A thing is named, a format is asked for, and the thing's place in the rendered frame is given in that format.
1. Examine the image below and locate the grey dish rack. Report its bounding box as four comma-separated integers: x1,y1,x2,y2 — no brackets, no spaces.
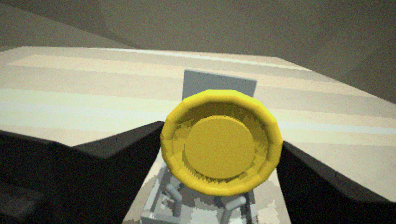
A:
141,68,258,224

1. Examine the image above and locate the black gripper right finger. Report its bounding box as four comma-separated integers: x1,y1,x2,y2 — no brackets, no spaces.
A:
276,141,396,224

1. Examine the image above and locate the yellow plate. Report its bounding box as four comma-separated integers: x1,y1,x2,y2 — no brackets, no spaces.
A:
160,90,283,197

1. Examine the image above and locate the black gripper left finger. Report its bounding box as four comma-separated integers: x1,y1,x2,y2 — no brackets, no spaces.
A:
0,121,165,224

